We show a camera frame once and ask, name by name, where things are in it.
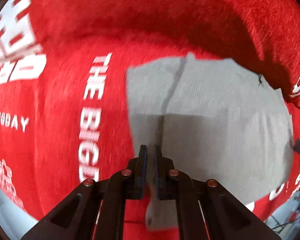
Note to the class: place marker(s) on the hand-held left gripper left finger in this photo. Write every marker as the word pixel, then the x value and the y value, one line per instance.
pixel 143 172

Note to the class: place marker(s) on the red printed blanket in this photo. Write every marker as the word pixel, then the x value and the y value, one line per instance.
pixel 65 80

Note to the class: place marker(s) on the grey sweater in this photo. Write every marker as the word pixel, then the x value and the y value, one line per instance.
pixel 215 130

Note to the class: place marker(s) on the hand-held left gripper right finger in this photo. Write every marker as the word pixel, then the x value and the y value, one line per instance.
pixel 157 175

